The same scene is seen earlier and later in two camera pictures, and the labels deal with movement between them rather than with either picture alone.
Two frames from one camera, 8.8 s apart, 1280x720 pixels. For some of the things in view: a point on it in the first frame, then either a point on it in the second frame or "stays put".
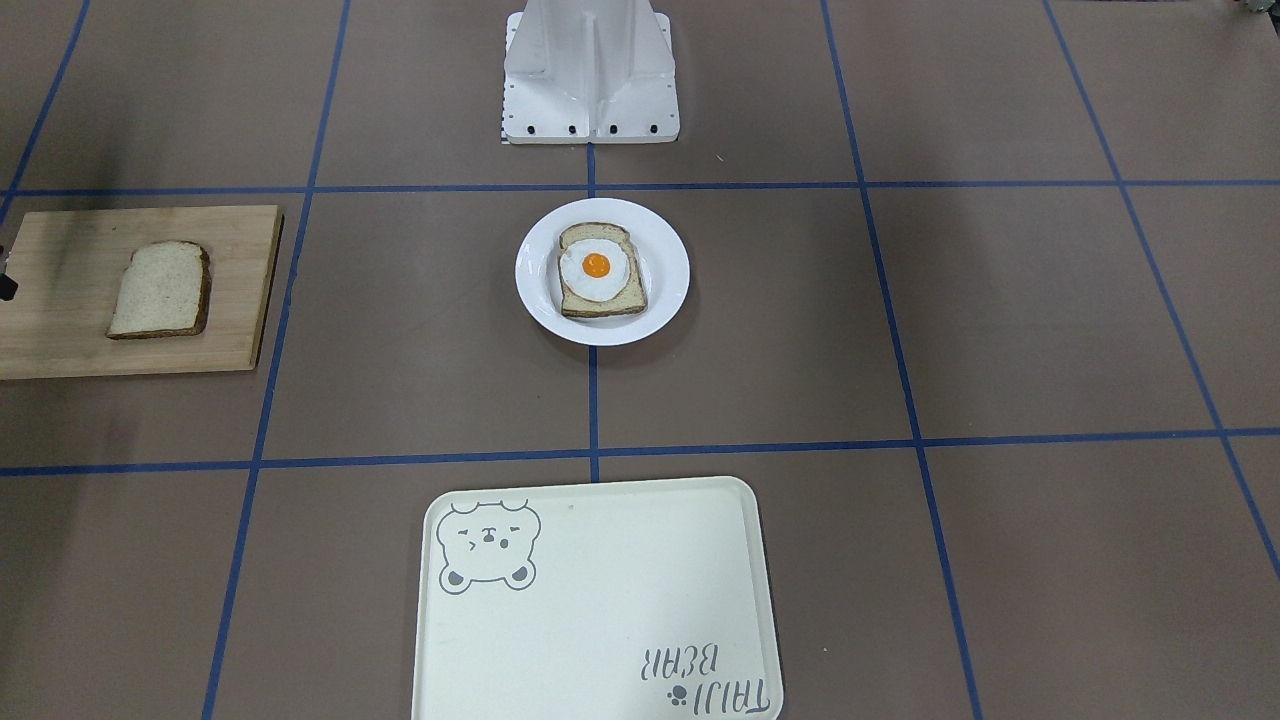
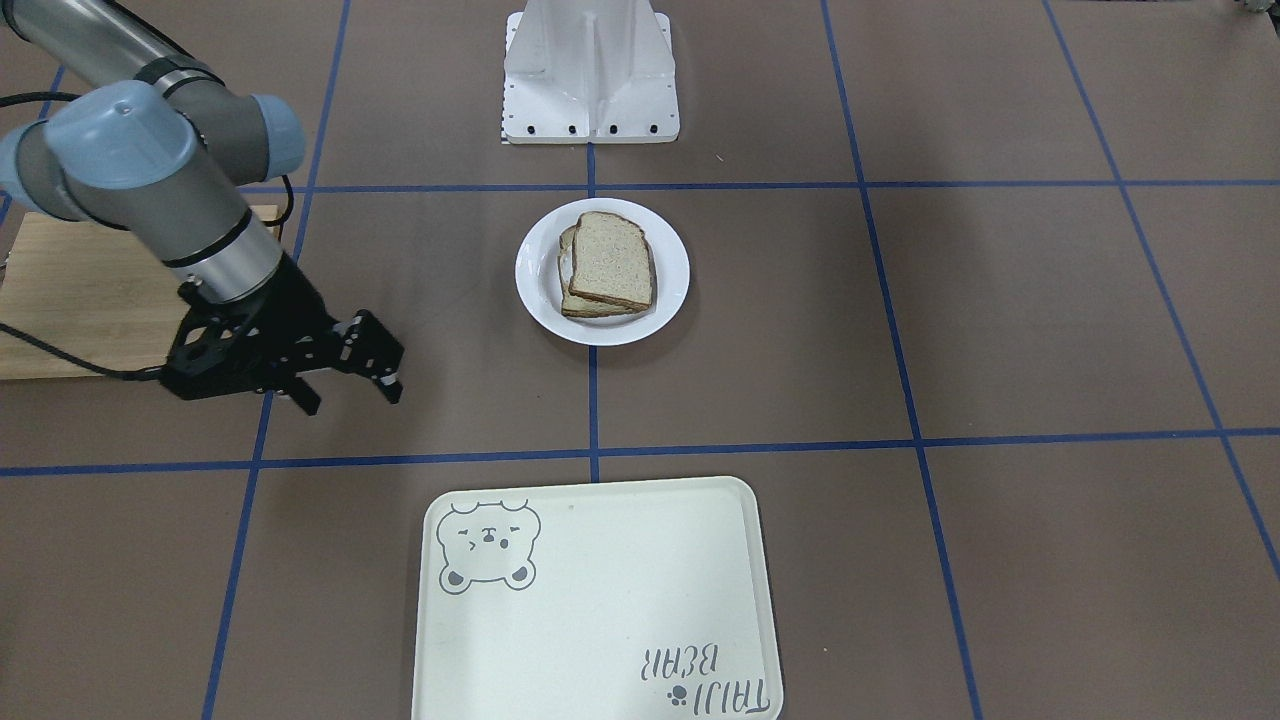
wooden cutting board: [123, 291] stays put
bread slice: [631, 299] stays put
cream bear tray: [643, 599] stays put
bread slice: [164, 290] -> [611, 260]
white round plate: [662, 255] stays put
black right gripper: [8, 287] -> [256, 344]
